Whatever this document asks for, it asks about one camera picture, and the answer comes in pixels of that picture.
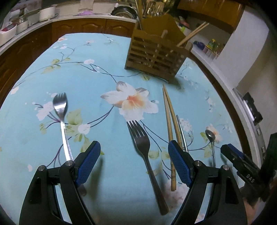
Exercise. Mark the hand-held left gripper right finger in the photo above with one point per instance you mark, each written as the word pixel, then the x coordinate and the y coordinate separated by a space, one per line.
pixel 180 164

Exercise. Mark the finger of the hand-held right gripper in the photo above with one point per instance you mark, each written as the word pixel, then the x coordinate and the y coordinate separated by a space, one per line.
pixel 238 155

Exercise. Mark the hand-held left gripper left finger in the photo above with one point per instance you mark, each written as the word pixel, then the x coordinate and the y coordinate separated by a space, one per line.
pixel 87 164

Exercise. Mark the small metal spoon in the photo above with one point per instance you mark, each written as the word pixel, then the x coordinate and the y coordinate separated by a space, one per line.
pixel 210 135

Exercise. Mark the dark steel fork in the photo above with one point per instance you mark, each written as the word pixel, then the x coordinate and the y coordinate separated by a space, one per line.
pixel 142 147

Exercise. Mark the wooden slatted utensil holder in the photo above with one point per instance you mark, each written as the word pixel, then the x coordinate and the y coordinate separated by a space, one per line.
pixel 151 52

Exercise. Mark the gas stove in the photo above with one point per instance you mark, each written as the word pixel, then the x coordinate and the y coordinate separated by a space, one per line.
pixel 253 112

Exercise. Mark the silver fork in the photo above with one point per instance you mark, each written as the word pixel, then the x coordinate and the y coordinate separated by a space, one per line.
pixel 60 103

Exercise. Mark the blue floral tablecloth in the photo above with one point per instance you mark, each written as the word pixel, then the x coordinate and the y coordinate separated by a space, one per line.
pixel 86 86

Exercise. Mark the row of seasoning jars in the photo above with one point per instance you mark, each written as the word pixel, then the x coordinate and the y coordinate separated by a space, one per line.
pixel 211 53

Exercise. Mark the yellow oil bottle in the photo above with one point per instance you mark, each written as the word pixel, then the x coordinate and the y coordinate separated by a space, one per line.
pixel 213 44

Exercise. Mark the blue plastic item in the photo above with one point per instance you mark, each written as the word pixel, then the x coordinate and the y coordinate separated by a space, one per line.
pixel 199 45

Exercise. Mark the stacked pink plastic containers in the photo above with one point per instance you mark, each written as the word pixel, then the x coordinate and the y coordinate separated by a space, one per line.
pixel 183 24

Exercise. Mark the wooden upper cabinets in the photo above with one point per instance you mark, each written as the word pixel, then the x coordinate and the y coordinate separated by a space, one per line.
pixel 216 10

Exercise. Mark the purple plastic scoop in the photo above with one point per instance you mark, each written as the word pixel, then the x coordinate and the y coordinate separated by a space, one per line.
pixel 86 12

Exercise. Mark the small glass lidded pot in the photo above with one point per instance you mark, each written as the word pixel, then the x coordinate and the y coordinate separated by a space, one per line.
pixel 22 24

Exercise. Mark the white rice cooker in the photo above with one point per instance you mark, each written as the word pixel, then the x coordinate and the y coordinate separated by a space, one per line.
pixel 7 31

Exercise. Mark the white round cooking pot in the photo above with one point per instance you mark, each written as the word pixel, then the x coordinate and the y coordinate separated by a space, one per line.
pixel 47 14

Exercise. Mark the black wok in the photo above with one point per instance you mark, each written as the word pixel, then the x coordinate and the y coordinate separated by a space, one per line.
pixel 124 12

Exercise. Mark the countertop cutlery caddy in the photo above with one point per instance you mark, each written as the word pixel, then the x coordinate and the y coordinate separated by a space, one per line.
pixel 155 8

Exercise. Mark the hanging beige dish towel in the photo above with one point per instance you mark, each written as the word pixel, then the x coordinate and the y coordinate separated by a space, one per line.
pixel 86 4

